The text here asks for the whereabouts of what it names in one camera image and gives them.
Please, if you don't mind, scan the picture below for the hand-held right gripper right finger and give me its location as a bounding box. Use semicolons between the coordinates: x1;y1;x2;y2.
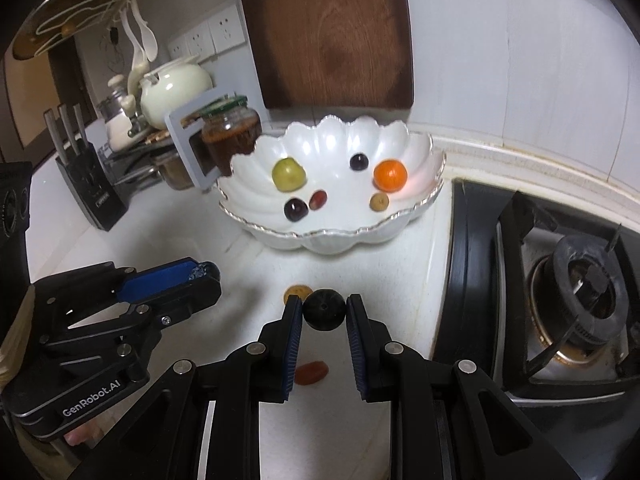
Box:
346;294;566;480

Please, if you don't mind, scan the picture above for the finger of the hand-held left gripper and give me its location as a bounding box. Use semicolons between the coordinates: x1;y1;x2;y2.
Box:
42;261;223;361
30;257;203;311

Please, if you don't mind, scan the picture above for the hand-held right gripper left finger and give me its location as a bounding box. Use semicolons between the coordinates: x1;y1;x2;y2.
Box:
67;296;305;480

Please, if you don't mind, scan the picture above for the white scalloped bowl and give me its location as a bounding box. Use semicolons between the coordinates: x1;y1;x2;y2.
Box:
217;115;447;255

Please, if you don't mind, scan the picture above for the person's left hand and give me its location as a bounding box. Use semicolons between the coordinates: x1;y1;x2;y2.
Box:
62;420;108;447

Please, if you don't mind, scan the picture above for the black knife block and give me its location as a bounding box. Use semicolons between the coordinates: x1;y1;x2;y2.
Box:
55;142;128;232

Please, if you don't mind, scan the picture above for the steel pot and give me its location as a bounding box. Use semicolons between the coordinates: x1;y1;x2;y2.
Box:
152;152;196;191

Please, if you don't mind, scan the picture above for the black gas stove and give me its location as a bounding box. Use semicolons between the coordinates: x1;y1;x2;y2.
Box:
431;179;640;480

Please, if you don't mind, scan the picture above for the white slotted stand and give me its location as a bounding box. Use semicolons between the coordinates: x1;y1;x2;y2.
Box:
165;91;242;192

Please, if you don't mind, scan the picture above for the small white pot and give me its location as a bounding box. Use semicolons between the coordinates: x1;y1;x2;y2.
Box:
105;107;143;153

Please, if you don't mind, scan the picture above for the green plum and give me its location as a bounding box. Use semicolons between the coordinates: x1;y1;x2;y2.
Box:
271;157;303;192

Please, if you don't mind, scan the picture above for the glass jar of brown sauce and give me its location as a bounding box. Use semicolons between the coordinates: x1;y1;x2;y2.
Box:
201;95;263;177

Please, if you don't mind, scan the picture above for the small orange tangerine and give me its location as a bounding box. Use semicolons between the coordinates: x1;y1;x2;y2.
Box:
373;159;408;193

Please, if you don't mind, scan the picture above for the black burner grate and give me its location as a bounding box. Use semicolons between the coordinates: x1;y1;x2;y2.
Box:
492;192;640;403

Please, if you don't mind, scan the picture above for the cream ceramic pot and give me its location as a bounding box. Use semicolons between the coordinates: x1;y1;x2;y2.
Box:
139;56;214;131

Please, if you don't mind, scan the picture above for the glass lid with white knob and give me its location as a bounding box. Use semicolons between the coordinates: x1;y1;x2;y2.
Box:
97;74;136;116

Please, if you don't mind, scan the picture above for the brown wooden cabinet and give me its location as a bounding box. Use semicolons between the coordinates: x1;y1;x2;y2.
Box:
0;35;98;161

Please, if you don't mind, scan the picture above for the white hanging spoon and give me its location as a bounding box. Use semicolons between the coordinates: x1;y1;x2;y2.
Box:
121;10;150;75

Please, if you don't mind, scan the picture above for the white hanging rice paddle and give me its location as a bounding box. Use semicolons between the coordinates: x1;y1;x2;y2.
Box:
135;2;161;61

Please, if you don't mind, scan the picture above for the round gas burner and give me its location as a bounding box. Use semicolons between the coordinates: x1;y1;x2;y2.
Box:
550;234;628;321

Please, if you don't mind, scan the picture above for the dark wooden cutting board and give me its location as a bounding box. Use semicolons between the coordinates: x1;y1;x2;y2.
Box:
234;0;416;110

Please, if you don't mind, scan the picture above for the steel-handled knife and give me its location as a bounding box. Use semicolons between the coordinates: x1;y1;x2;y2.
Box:
72;102;88;146
57;104;81;153
44;109;66;158

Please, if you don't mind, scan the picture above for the gold wire wall rack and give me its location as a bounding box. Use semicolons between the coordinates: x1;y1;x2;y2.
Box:
12;0;143;58

